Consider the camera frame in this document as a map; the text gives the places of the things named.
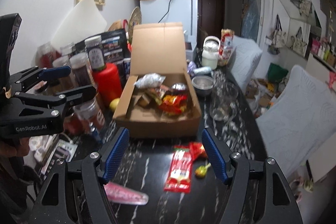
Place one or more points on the white leaf pattern pillow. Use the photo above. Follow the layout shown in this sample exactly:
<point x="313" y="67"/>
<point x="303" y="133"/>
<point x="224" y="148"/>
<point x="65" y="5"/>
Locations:
<point x="244" y="61"/>

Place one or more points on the small red candy packet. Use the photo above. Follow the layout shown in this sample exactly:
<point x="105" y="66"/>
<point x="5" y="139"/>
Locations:
<point x="197" y="150"/>

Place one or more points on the brown cardboard box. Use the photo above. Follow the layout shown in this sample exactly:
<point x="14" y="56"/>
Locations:
<point x="158" y="61"/>

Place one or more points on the yellow lemon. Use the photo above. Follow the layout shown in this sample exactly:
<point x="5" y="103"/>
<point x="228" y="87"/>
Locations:
<point x="113" y="104"/>

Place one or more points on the red white snack bag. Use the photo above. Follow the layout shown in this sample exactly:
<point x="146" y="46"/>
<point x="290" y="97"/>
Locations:
<point x="225" y="46"/>

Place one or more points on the white foam board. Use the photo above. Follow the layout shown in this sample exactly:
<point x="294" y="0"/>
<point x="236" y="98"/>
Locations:
<point x="82" y="22"/>

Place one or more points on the steel bowl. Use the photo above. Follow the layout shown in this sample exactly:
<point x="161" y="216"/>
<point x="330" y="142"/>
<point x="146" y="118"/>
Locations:
<point x="203" y="85"/>

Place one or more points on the green snack packet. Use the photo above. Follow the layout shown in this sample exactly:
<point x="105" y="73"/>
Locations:
<point x="155" y="94"/>

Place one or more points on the yellow green lollipop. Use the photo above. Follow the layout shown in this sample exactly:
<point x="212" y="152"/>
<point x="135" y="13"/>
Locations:
<point x="201" y="171"/>

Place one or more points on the dark tea bag pouch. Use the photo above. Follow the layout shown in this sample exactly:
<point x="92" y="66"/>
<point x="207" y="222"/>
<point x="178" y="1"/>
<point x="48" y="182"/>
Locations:
<point x="114" y="46"/>

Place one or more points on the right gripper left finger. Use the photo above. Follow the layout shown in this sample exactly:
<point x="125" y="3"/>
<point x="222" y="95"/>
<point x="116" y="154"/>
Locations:
<point x="97" y="169"/>

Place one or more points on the green label dried fruit jar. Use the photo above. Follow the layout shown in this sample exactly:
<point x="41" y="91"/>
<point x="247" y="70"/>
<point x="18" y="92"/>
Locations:
<point x="93" y="46"/>

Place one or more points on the long red snack packet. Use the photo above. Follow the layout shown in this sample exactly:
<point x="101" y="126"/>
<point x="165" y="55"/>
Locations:
<point x="179" y="176"/>

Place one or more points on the pink white snack packet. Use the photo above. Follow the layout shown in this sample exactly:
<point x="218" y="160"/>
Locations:
<point x="123" y="195"/>

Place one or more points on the silver grey snack bag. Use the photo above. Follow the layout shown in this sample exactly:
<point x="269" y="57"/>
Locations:
<point x="151" y="80"/>

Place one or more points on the white kettle thermos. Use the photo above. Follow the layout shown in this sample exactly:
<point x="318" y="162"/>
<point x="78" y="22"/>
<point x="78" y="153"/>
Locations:
<point x="210" y="52"/>

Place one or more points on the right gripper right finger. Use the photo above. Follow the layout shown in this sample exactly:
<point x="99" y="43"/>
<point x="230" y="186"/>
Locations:
<point x="231" y="169"/>

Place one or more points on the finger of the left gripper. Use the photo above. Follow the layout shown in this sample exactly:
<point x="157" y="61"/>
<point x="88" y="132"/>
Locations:
<point x="69" y="98"/>
<point x="28" y="78"/>

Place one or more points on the shiny red gold packet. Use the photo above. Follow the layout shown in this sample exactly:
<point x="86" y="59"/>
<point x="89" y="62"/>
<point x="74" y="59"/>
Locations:
<point x="174" y="104"/>

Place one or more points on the clear glass mug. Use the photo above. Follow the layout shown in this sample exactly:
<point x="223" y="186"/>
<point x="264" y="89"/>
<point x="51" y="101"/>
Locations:
<point x="222" y="106"/>

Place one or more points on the white refrigerator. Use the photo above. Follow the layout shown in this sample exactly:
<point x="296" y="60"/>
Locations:
<point x="170" y="11"/>

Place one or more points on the blue vitamin tube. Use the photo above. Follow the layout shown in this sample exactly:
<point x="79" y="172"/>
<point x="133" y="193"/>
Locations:
<point x="126" y="65"/>

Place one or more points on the red cylindrical canister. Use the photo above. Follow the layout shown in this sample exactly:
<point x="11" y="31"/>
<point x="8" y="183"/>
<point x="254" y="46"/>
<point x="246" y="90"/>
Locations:
<point x="108" y="83"/>

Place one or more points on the left hand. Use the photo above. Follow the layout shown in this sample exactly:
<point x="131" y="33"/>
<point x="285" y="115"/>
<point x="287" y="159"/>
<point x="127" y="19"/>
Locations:
<point x="15" y="148"/>

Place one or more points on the plastic cup with tea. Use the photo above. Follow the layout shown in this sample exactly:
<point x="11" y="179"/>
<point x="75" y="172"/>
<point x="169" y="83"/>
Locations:
<point x="90" y="112"/>

